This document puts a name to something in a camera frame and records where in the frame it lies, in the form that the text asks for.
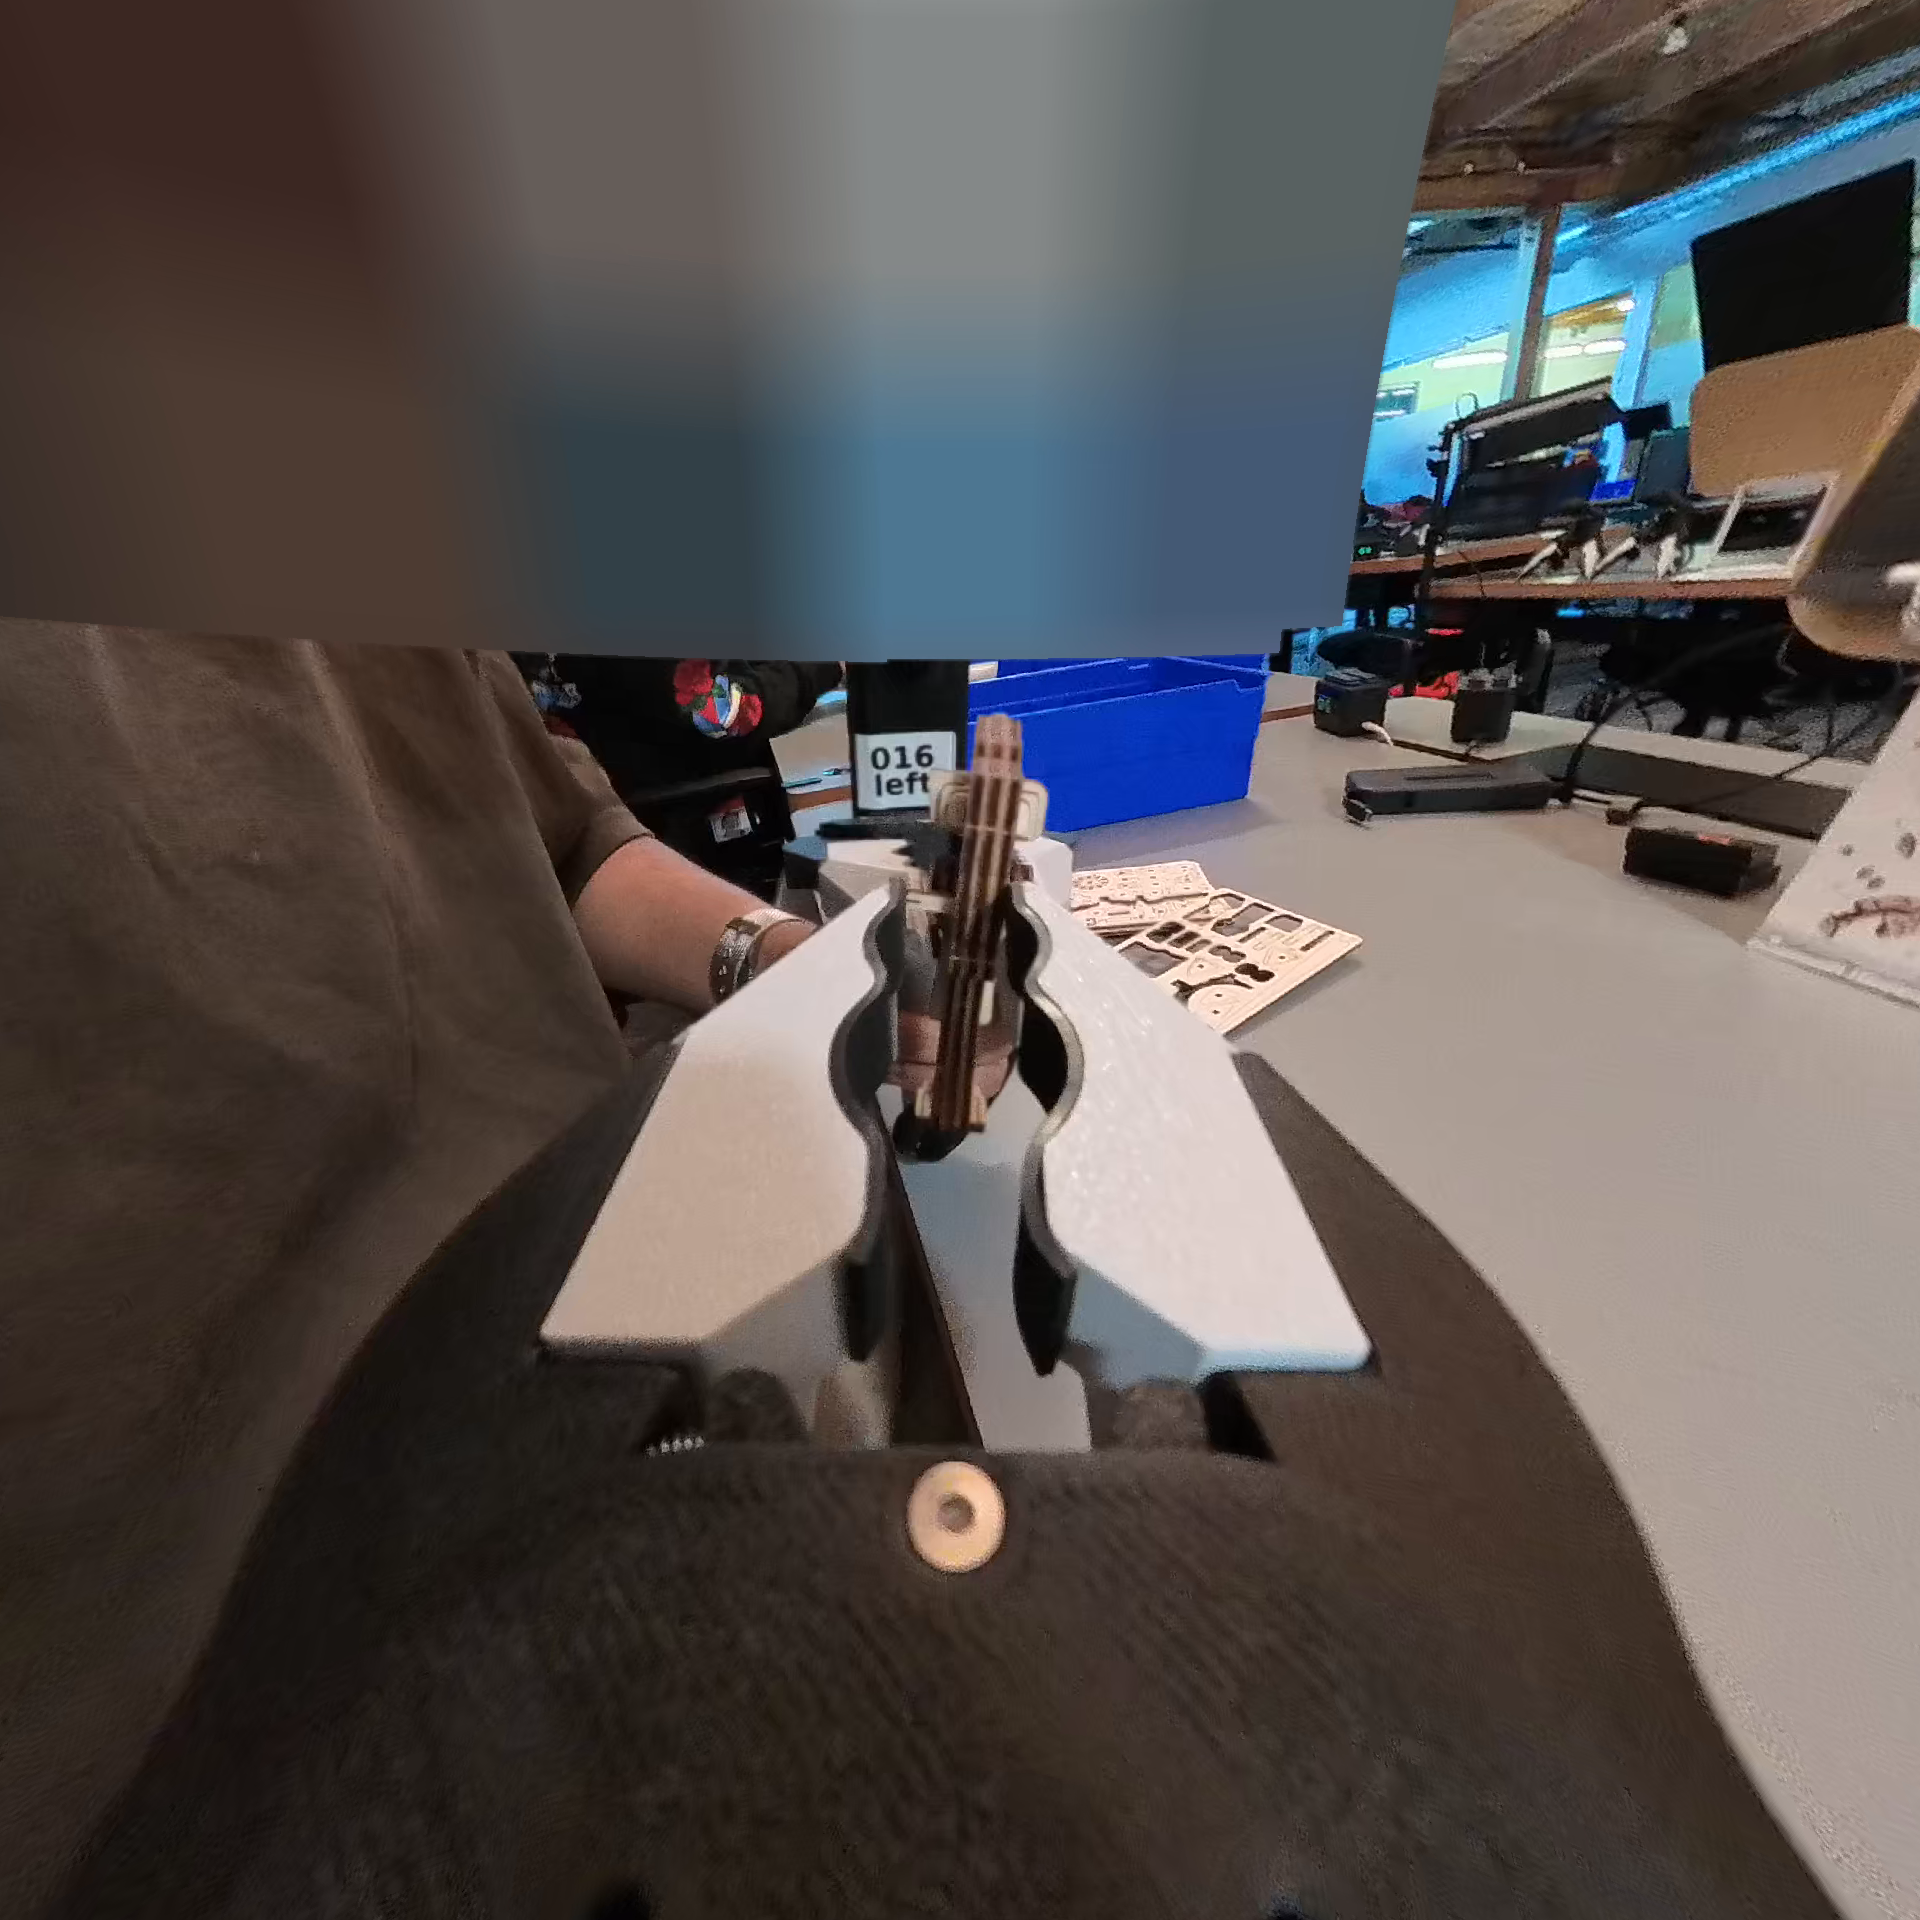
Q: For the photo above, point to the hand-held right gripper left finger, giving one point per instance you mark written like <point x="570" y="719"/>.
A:
<point x="721" y="1185"/>

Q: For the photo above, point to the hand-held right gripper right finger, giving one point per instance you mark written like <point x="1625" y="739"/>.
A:
<point x="1182" y="1201"/>

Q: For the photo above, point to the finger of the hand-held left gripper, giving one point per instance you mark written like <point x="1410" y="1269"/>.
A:
<point x="1050" y="868"/>
<point x="858" y="872"/>

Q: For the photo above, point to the small wooden puzzle model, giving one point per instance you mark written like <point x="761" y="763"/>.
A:
<point x="972" y="902"/>

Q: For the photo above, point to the person's left forearm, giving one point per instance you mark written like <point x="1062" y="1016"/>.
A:
<point x="644" y="915"/>

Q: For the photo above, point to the grey desk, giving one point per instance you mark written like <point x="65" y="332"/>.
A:
<point x="1501" y="1123"/>

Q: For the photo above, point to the person's left hand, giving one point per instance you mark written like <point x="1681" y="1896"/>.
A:
<point x="918" y="1048"/>

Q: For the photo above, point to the wooden puzzle sheet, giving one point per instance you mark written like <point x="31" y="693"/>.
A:
<point x="1244" y="962"/>
<point x="1122" y="885"/>

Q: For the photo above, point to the blue plastic bin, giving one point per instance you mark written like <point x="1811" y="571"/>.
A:
<point x="1140" y="751"/>

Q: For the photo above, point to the black power adapter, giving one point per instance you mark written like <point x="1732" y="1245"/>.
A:
<point x="1484" y="705"/>
<point x="1350" y="702"/>

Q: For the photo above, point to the black power strip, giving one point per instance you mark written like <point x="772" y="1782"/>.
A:
<point x="1441" y="788"/>

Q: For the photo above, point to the person's brown shirt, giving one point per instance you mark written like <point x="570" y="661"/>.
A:
<point x="222" y="1051"/>

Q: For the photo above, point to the wooden background table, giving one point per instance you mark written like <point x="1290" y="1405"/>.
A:
<point x="1501" y="581"/>

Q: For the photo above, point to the black box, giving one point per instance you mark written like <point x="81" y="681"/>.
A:
<point x="1702" y="859"/>

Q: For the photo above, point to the white printed sheet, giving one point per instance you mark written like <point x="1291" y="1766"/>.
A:
<point x="1860" y="885"/>

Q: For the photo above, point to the brown cardboard sheet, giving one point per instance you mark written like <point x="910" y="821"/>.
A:
<point x="1784" y="421"/>

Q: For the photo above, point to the tan cardboard panel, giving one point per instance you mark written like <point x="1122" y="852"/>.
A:
<point x="1865" y="571"/>

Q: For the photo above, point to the black monitor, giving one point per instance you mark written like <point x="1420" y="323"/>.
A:
<point x="1800" y="269"/>

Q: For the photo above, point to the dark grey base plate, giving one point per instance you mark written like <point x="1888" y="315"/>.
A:
<point x="1724" y="782"/>

